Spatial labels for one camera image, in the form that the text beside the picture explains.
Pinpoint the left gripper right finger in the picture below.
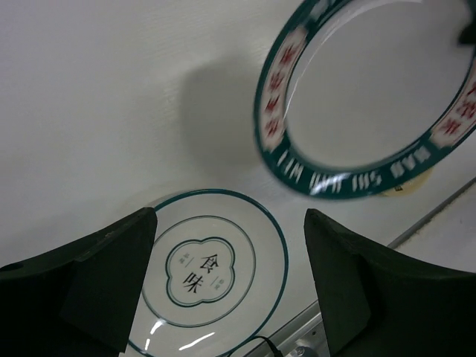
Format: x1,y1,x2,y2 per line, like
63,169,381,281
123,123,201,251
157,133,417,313
304,209,475,356

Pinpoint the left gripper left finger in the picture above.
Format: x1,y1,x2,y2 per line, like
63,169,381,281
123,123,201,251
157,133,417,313
1,208,157,356

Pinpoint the patterned white plate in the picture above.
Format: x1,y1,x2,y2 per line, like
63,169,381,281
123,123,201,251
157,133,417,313
128,188,289,356

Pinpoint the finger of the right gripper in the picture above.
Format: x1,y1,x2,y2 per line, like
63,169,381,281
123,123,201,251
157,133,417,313
457,22,476,45

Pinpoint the dark rimmed plate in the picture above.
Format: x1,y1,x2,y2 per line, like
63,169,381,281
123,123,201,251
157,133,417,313
254,1,475,200

